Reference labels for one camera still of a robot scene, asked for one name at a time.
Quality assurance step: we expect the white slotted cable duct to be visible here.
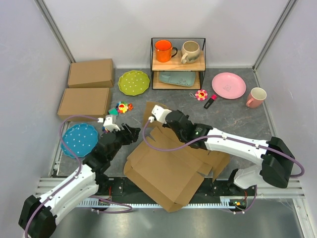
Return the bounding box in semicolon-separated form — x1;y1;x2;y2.
77;197;248;209

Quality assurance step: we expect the rainbow flower plush toy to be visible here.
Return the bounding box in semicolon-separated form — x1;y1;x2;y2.
115;101;134;114

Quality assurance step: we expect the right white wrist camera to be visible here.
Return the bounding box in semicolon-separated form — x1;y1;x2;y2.
148;105;172;124

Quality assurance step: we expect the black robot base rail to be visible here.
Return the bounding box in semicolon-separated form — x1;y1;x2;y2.
99;175;255;203

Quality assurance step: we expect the folded cardboard box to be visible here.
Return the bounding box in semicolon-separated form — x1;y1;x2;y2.
68;59;114;88
57;88;111;120

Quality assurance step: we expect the brown cardboard box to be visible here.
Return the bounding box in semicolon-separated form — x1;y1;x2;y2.
123;101;230;213

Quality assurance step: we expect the blue dotted plate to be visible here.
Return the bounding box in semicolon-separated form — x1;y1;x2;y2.
62;123;99;158

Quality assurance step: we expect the black pink marker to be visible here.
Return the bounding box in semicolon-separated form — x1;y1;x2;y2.
204;94;217;109

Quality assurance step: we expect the pink plate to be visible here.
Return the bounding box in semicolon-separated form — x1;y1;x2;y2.
211;72;246;100

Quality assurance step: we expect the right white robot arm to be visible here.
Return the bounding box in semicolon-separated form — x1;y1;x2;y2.
154;109;294;195

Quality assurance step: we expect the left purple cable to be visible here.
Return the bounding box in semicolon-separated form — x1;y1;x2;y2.
24;115;133;238

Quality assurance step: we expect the teal rectangular dish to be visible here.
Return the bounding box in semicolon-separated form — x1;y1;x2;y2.
158;71;196;87

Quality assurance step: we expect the orange mug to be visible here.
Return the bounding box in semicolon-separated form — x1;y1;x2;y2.
155;40;178;62

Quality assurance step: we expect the front folded cardboard box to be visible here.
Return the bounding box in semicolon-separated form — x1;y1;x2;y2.
57;88;111;120

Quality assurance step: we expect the pink mug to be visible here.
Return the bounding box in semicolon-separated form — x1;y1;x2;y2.
246;87;267;109

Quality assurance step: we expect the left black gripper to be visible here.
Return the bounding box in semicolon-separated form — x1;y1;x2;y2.
107;122;141;161

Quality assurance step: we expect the beige ceramic mug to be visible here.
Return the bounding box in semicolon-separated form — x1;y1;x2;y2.
181;41;201;64

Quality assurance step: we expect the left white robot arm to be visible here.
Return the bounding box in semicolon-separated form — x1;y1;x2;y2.
18;123;141;238

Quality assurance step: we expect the green dotted plate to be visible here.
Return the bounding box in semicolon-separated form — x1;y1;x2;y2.
118;70;150;96

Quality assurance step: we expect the rear folded cardboard box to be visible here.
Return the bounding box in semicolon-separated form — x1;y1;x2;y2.
68;59;114;88

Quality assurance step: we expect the black wire wooden shelf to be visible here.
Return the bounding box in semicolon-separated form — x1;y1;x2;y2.
150;37;206;90

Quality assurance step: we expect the pink flower plush keychain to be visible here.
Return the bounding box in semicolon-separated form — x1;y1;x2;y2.
189;89;208;101

